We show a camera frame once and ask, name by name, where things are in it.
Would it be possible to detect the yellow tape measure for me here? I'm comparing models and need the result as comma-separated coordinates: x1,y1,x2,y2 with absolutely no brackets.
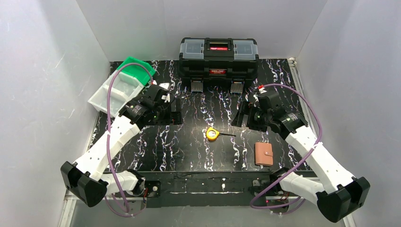
205,127,236,141

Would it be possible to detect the green plastic bin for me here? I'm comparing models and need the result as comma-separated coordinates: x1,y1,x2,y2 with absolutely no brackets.
116,56,156,86

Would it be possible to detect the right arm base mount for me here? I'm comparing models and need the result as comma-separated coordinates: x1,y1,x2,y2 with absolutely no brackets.
249,167,305,216

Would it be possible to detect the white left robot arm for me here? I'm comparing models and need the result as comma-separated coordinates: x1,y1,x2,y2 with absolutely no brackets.
61,83,182,207

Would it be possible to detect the aluminium frame rail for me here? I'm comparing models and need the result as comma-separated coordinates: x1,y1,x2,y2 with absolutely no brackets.
58,178,356,227

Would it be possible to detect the pink leather card holder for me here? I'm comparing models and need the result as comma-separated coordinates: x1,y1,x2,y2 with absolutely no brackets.
254,142,273,166

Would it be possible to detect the black toolbox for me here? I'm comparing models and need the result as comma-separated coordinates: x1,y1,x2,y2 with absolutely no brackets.
178,37,260,94

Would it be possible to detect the white bin near green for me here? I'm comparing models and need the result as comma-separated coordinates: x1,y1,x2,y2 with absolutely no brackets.
110,72,144,102

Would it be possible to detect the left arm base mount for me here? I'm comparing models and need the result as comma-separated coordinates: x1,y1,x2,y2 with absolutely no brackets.
121,169,161,198

